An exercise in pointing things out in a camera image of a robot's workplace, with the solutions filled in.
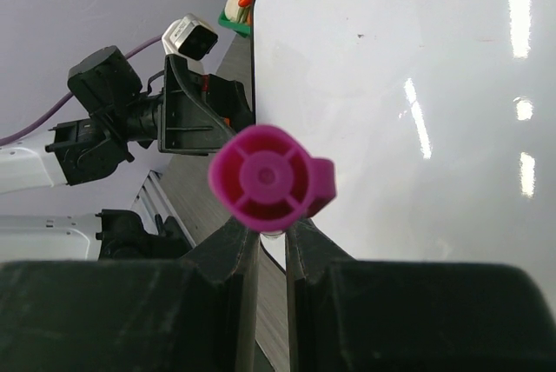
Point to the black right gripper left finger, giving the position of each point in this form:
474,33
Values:
193,313

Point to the white marker with purple cap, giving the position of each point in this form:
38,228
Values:
268,181

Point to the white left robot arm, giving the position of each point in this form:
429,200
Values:
78,152

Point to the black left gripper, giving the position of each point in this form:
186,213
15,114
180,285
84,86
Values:
188,113

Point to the white whiteboard with black frame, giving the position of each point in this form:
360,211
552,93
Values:
439,116

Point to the white green toy leek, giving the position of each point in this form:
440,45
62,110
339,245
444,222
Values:
237,14

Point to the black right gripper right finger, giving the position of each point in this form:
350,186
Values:
346,314

